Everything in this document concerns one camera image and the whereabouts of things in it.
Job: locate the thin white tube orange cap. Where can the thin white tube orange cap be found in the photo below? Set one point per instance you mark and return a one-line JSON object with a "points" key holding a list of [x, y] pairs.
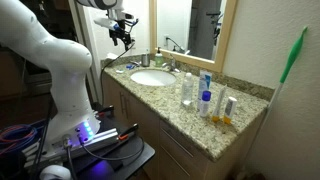
{"points": [[219, 104]]}

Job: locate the aluminium mounting rail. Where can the aluminium mounting rail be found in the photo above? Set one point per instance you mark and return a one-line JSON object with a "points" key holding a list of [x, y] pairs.
{"points": [[100, 140]]}

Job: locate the clear plastic bottle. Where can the clear plastic bottle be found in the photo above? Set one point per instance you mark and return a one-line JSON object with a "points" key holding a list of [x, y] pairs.
{"points": [[187, 89]]}

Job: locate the green soap dispenser bottle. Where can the green soap dispenser bottle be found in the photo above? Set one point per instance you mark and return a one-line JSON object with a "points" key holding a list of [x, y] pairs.
{"points": [[159, 59]]}

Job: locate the small bottle blue cap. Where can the small bottle blue cap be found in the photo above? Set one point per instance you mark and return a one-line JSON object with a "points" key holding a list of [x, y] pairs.
{"points": [[205, 104]]}

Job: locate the black orange clamp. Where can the black orange clamp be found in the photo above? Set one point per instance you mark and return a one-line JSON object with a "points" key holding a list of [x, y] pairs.
{"points": [[128, 131], [106, 111]]}

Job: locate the chrome faucet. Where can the chrome faucet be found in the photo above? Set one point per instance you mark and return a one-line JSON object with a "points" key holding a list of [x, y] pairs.
{"points": [[172, 64]]}

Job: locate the small white counter item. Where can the small white counter item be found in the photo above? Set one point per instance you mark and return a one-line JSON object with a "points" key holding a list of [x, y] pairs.
{"points": [[119, 71]]}

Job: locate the white wall outlet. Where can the white wall outlet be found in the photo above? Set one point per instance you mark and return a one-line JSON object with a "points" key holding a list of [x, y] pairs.
{"points": [[134, 41]]}

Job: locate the white oval sink basin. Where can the white oval sink basin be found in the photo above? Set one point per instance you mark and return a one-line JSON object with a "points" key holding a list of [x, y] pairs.
{"points": [[153, 77]]}

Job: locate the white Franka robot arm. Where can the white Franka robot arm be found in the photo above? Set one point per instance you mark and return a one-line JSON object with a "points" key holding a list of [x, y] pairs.
{"points": [[63, 63]]}

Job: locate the white round object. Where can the white round object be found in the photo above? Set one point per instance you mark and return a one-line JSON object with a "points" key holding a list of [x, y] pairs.
{"points": [[55, 172]]}

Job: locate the wooden vanity cabinet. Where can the wooden vanity cabinet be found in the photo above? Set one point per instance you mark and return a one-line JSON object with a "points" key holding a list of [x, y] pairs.
{"points": [[146, 130]]}

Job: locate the wood framed wall mirror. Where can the wood framed wall mirror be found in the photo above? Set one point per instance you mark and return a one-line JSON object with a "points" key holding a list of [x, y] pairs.
{"points": [[220, 36]]}

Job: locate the white blue standing tube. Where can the white blue standing tube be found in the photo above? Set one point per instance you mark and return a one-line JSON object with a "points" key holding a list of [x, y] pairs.
{"points": [[203, 83]]}

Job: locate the grey metal cup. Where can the grey metal cup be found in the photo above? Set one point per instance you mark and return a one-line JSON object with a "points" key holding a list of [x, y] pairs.
{"points": [[145, 60]]}

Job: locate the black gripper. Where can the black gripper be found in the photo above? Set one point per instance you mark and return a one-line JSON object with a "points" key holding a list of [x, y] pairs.
{"points": [[122, 32]]}

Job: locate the short white tube orange cap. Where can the short white tube orange cap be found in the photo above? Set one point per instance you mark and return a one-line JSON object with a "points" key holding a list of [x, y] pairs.
{"points": [[229, 110]]}

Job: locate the black cart top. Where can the black cart top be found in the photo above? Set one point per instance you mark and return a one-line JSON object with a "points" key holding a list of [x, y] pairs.
{"points": [[133, 156]]}

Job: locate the blue toothbrush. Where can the blue toothbrush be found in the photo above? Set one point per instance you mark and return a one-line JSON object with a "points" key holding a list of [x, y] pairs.
{"points": [[130, 66]]}

